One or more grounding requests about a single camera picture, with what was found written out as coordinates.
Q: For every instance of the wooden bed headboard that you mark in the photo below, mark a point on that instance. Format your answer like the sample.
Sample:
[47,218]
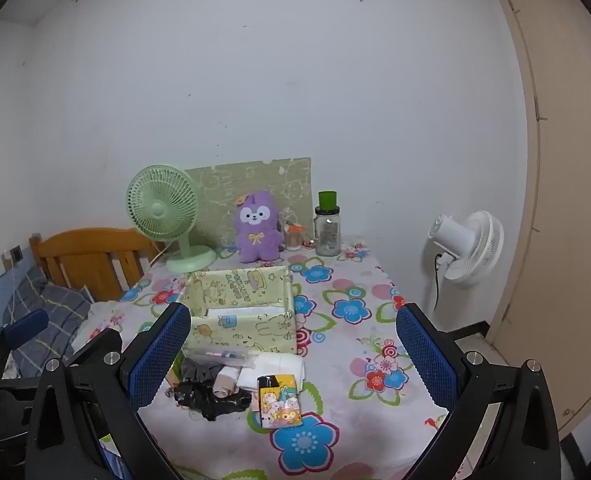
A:
[85,245]

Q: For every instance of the beige socks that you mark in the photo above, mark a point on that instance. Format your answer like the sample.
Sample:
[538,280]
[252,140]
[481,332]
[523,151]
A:
[225,382]

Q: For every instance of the beige door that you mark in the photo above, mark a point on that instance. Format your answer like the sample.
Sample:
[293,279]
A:
[575,210]

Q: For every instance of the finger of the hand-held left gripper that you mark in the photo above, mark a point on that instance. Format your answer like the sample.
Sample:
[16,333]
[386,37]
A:
[25,327]

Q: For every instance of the glass jar with green lid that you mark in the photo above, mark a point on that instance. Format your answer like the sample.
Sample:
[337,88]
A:
[327,235]

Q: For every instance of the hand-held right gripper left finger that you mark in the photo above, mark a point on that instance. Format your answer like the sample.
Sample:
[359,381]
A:
[160,355]

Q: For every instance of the floral bed sheet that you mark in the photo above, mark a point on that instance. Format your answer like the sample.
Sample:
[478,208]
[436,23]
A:
[103,317]

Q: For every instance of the green desk fan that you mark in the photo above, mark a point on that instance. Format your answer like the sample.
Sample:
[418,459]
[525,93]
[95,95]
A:
[160,210]

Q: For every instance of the small clear cotton swab jar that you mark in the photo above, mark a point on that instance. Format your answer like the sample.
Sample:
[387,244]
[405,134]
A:
[294,240]

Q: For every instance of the black cloth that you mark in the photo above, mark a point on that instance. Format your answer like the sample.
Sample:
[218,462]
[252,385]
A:
[210,402]

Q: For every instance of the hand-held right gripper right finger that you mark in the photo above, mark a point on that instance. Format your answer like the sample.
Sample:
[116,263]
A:
[425,360]

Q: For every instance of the grey cloth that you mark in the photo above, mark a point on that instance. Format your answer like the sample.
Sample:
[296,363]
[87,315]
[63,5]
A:
[198,369]

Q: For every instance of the cartoon print fabric storage box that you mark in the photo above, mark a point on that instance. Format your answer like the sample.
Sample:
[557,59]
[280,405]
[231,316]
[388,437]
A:
[255,330]

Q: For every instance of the grey plaid pillow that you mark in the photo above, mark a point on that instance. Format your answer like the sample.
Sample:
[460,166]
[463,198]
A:
[60,305]

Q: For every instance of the clear plastic bag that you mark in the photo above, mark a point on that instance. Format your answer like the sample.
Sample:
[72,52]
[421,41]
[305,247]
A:
[225,355]

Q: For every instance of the white standing fan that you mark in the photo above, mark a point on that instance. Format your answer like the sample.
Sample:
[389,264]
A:
[475,250]

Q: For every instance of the cartoon print pouch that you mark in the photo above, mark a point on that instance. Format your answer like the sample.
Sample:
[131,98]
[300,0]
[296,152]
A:
[280,405]

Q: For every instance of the white towel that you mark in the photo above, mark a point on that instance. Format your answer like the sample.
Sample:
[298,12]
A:
[280,365]

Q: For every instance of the purple plush toy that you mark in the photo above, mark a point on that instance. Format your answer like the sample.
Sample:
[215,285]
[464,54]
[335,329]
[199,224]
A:
[258,240]

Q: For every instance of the green patterned board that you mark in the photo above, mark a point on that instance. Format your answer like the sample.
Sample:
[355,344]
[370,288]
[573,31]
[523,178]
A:
[275,180]

